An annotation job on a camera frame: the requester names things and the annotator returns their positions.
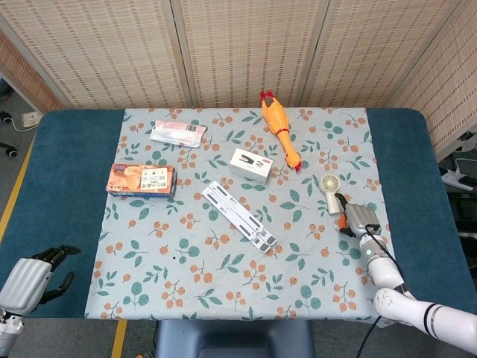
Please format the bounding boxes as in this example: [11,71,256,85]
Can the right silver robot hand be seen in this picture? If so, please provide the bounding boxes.
[333,192,382,238]

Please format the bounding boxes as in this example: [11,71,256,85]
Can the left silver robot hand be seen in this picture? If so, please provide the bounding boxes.
[0,245,82,316]

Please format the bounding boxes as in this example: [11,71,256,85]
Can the white handheld fan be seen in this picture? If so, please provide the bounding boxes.
[320,174,342,216]

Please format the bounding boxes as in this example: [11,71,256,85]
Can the dark robot base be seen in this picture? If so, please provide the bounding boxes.
[153,318,315,358]

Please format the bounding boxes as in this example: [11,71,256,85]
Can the white power strip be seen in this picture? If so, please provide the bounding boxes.
[437,157,477,192]

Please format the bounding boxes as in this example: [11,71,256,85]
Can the white folding laptop stand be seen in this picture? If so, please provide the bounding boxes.
[201,180,278,255]

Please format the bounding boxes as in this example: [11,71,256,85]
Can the white stapler box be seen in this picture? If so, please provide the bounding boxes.
[228,148,274,185]

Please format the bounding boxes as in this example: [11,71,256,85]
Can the floral tablecloth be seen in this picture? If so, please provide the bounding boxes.
[84,107,407,328]

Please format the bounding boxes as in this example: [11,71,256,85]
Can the orange rubber chicken toy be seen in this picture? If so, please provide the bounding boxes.
[259,89,303,172]

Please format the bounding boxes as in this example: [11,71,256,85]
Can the black office chair base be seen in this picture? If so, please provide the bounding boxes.
[0,140,19,158]

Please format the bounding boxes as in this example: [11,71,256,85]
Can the orange snack box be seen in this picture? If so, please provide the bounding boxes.
[106,163,178,199]

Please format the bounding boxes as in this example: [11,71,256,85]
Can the pink plastic package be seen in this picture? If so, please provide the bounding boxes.
[149,119,208,148]

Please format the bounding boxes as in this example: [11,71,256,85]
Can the woven folding screen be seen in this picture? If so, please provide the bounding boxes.
[0,0,477,162]

